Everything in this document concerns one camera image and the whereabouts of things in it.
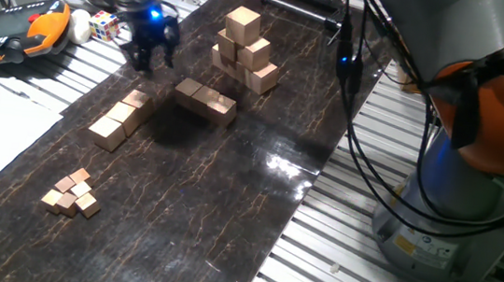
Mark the small wooden cube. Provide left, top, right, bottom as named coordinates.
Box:
left=72, top=191, right=103, bottom=220
left=67, top=166, right=93, bottom=187
left=53, top=191, right=80, bottom=219
left=39, top=188, right=64, bottom=216
left=52, top=174, right=77, bottom=195
left=69, top=179, right=94, bottom=200

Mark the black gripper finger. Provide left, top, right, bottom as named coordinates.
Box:
left=118, top=42, right=156, bottom=75
left=161, top=31, right=183, bottom=69

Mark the white rounded object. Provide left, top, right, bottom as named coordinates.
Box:
left=65, top=7, right=95, bottom=47

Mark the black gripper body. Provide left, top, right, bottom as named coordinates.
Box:
left=122, top=3, right=185, bottom=59

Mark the black cable bundle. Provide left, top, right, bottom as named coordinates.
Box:
left=141, top=0, right=504, bottom=244

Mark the cardboard box with wood blocks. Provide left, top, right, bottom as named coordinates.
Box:
left=392, top=66, right=425, bottom=95

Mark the black orange teach pendant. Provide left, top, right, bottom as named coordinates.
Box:
left=0, top=0, right=75, bottom=78

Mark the colourful puzzle cube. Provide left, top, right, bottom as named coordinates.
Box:
left=85, top=8, right=124, bottom=45

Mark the black metal frame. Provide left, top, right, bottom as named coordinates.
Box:
left=257, top=0, right=348, bottom=49

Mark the large wooden cube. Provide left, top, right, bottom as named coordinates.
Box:
left=234, top=35, right=273, bottom=74
left=209, top=44, right=232, bottom=72
left=241, top=60, right=282, bottom=98
left=214, top=28, right=242, bottom=63
left=222, top=4, right=264, bottom=49
left=223, top=58, right=248, bottom=84

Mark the dark marble pattern mat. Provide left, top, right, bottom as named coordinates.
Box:
left=0, top=0, right=404, bottom=282

